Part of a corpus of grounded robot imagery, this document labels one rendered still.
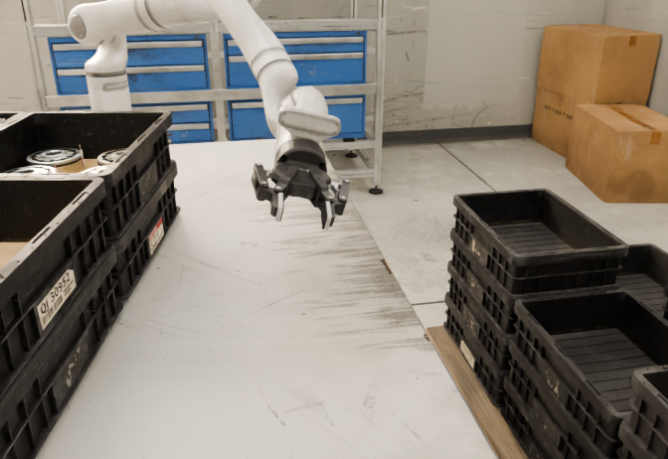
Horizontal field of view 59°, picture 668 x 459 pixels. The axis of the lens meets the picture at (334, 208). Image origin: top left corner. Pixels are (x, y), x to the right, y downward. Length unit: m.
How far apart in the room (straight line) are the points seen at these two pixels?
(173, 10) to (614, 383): 1.21
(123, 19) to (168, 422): 0.87
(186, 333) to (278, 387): 0.20
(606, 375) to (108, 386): 1.05
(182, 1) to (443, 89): 3.13
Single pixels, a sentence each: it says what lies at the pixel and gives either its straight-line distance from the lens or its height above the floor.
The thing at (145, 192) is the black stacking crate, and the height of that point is 0.84.
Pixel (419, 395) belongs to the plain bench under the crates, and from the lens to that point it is 0.82.
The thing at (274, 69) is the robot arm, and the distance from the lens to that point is 1.04.
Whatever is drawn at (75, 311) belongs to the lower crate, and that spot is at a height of 0.81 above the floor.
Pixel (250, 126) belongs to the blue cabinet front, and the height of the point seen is 0.41.
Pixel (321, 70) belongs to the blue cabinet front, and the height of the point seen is 0.69.
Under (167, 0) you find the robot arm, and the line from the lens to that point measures 1.30.
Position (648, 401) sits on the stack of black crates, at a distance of 1.12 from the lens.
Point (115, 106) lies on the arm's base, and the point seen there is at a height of 0.90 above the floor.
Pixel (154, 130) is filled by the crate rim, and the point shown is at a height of 0.93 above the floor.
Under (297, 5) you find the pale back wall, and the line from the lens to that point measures 3.92.
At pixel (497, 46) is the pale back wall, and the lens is 4.34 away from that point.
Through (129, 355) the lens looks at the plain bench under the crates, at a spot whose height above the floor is 0.70.
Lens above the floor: 1.23
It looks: 23 degrees down
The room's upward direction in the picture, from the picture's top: straight up
